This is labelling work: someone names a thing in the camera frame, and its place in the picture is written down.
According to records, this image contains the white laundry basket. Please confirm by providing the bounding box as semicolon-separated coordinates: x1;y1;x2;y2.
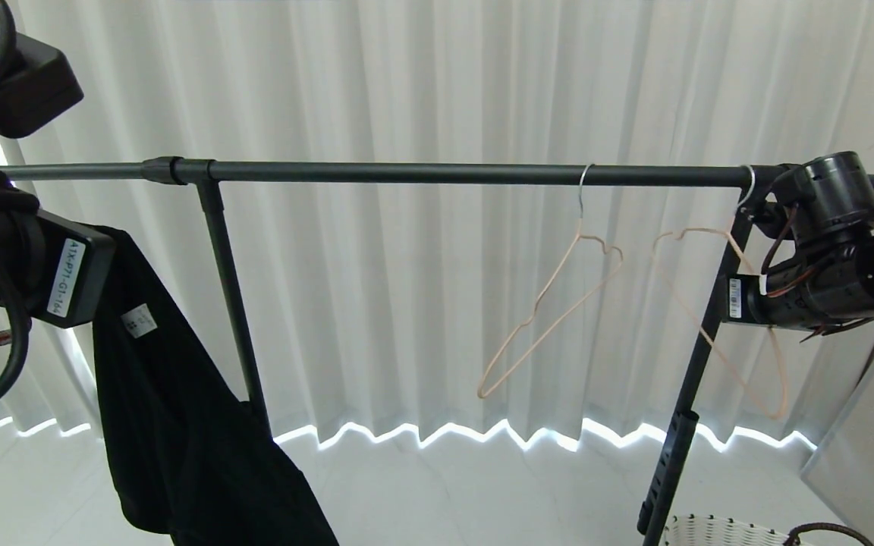
665;514;874;546

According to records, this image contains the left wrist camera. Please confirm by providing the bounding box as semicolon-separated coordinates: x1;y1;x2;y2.
0;23;85;140

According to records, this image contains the pink clothes hanger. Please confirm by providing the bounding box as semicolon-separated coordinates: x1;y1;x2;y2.
649;165;789;422
477;163;625;400

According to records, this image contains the white curtain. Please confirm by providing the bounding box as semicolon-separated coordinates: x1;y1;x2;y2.
0;0;874;453

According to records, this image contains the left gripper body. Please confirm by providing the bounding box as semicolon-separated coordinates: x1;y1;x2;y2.
0;163;118;328

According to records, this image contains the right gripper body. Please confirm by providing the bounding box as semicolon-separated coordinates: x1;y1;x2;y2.
725;243;874;331

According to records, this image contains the black clothes rack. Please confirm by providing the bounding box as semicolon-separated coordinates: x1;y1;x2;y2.
0;155;874;546

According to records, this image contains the black t-shirt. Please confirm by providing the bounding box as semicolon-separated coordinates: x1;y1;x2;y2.
92;225;339;546

